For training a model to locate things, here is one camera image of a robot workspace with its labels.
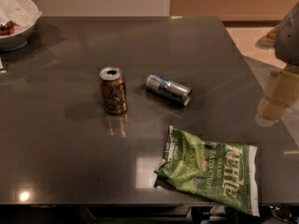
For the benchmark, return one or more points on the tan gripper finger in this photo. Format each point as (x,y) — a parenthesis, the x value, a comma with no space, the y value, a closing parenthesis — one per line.
(280,94)

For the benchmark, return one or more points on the green jalapeno chip bag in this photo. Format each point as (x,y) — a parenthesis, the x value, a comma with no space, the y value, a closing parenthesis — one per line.
(218,171)

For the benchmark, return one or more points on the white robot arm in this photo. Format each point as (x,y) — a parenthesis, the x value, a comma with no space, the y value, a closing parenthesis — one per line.
(286,38)

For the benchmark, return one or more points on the silver blue energy drink can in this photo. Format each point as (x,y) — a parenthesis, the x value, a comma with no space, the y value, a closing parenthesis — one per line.
(169,89)

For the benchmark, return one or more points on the orange soda can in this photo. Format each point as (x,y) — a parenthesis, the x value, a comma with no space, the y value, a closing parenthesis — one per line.
(112,85)

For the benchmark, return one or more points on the white bowl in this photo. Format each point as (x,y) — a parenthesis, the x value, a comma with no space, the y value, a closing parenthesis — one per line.
(18,39)

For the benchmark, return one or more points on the white napkin in bowl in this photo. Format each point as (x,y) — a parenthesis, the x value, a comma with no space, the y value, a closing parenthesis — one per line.
(23,12)

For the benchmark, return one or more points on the red strawberries in bowl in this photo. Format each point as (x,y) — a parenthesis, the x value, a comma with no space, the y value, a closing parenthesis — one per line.
(8,28)

